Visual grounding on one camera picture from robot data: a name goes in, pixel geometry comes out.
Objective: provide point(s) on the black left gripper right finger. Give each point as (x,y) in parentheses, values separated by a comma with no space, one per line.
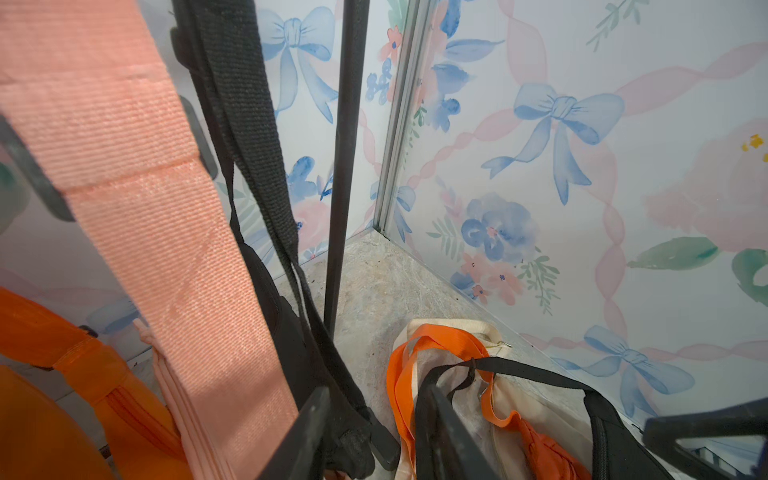
(444,448)

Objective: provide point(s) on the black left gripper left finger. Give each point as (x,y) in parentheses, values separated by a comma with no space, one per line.
(300,455)

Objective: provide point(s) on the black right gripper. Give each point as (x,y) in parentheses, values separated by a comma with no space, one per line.
(684,441)

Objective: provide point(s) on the beige crossbody bag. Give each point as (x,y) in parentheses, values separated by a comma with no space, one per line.
(528,408)

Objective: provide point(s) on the orange sling bag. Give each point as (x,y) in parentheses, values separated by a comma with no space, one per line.
(72,408)

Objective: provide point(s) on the pink crossbody bag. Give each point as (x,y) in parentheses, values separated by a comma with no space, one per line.
(92,110)

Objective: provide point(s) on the black metal garment rack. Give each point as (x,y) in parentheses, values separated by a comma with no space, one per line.
(354,33)

